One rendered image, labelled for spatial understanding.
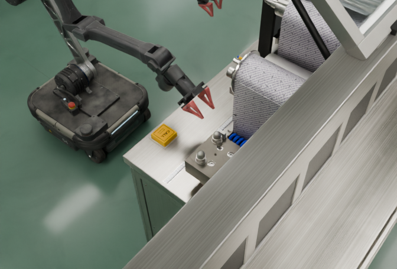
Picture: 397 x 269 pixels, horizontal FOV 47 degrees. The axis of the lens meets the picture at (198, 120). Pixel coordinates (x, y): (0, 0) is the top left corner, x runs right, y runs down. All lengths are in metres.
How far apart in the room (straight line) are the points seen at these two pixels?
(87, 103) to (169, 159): 1.22
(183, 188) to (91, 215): 1.13
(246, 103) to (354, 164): 0.51
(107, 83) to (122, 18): 1.02
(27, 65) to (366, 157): 2.88
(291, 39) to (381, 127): 0.53
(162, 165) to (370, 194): 0.86
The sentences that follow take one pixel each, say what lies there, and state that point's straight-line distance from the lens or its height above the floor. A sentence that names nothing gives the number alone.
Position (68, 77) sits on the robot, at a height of 0.41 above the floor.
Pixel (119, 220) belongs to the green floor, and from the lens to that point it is 2.59.
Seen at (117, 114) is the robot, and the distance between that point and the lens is 2.72.
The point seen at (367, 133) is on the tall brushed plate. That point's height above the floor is 1.44.
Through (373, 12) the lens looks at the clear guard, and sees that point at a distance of 0.99.
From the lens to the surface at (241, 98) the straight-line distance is 1.42.
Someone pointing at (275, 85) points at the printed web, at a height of 1.30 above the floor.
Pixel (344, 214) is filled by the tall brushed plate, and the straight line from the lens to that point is 0.95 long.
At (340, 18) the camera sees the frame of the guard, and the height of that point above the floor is 1.72.
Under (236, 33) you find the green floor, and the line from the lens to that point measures 3.59.
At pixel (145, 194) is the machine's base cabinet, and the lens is 1.79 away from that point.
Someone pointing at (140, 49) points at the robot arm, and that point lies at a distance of 1.62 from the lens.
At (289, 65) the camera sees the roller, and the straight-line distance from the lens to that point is 1.50.
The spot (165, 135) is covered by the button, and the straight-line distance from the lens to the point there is 1.69.
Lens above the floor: 2.24
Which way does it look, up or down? 49 degrees down
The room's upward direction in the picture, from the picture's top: 2 degrees counter-clockwise
